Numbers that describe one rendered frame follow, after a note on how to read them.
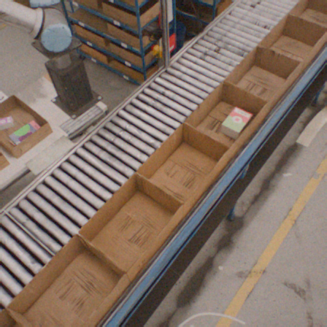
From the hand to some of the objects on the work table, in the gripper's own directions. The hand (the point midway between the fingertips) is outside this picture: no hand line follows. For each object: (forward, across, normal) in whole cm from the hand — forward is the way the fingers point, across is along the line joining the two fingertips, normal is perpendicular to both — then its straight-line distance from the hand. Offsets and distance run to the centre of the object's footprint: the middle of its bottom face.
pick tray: (+18, -8, -32) cm, 37 cm away
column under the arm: (+18, -16, -74) cm, 78 cm away
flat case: (+16, -17, -33) cm, 41 cm away
